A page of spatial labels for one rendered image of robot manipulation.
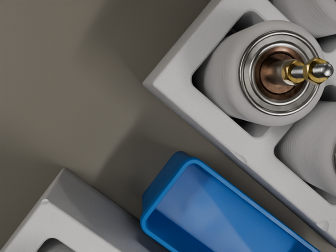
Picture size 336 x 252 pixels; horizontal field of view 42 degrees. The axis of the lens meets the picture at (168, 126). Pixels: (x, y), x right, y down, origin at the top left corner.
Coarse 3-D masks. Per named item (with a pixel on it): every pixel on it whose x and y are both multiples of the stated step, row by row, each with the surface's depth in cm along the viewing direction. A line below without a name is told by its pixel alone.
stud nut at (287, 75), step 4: (292, 60) 36; (296, 60) 35; (288, 64) 35; (292, 64) 35; (296, 64) 35; (300, 64) 35; (284, 68) 35; (288, 68) 35; (284, 72) 35; (288, 72) 35; (284, 76) 36; (288, 76) 35; (292, 76) 35; (288, 80) 35; (292, 80) 35; (296, 80) 35; (300, 80) 35
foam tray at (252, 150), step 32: (224, 0) 45; (256, 0) 45; (192, 32) 46; (224, 32) 45; (160, 64) 54; (192, 64) 45; (160, 96) 53; (192, 96) 45; (320, 96) 54; (224, 128) 46; (256, 128) 50; (288, 128) 47; (256, 160) 47; (288, 192) 48; (320, 192) 53; (320, 224) 49
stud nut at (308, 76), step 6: (312, 60) 31; (318, 60) 31; (324, 60) 31; (306, 66) 31; (312, 66) 31; (306, 72) 31; (306, 78) 32; (312, 78) 31; (318, 78) 31; (324, 78) 31
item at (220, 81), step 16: (240, 32) 40; (256, 32) 38; (304, 32) 39; (224, 48) 42; (240, 48) 38; (320, 48) 40; (208, 64) 46; (224, 64) 40; (192, 80) 56; (208, 80) 46; (224, 80) 39; (208, 96) 49; (224, 96) 41; (240, 96) 39; (224, 112) 48; (240, 112) 40; (256, 112) 39; (304, 112) 40
